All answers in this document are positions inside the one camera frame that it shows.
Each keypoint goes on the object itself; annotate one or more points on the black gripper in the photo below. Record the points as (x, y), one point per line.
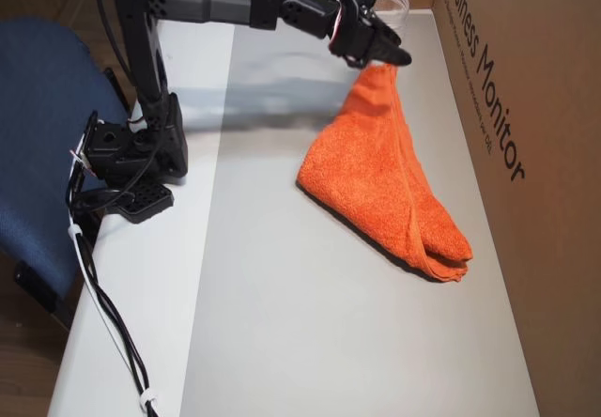
(367, 41)

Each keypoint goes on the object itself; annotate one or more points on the orange terry towel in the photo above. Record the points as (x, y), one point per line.
(389, 177)

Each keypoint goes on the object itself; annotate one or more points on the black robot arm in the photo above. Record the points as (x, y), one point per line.
(188, 4)

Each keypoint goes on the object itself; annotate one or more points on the clear plastic jar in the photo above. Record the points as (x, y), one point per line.
(399, 10)

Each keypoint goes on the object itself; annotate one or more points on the cardboard box Business Monitor print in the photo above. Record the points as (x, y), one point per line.
(540, 154)

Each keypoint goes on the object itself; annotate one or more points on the grey table mat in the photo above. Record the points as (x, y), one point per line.
(305, 370)

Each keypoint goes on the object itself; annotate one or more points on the blue office chair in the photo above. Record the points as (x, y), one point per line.
(33, 154)

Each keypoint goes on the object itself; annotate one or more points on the brown wooden back rail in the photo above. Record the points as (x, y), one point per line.
(425, 3)

